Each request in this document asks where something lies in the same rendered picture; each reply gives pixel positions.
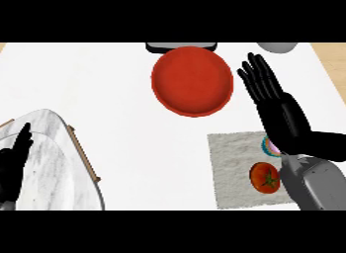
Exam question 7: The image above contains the dark grey appliance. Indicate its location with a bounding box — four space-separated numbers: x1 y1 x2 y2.
144 42 218 53

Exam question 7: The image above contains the cupcake with teal wrapper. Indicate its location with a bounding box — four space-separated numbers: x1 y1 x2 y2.
261 134 283 158

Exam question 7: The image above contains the grey placemat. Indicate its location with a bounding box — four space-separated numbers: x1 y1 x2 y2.
206 130 299 211

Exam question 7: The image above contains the white marble plate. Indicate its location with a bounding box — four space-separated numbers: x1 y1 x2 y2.
0 108 106 211

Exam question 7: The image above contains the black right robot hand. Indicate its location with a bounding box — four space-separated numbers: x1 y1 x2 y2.
236 51 346 163

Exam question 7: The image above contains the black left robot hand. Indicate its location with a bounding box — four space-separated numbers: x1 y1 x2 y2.
0 122 35 207

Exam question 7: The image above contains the grey rounded object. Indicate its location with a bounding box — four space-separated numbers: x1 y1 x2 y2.
255 42 298 54

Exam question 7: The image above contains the red bowl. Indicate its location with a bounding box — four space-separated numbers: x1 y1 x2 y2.
150 45 234 119

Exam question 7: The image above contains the red tomato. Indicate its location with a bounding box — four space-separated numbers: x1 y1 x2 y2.
248 161 282 195

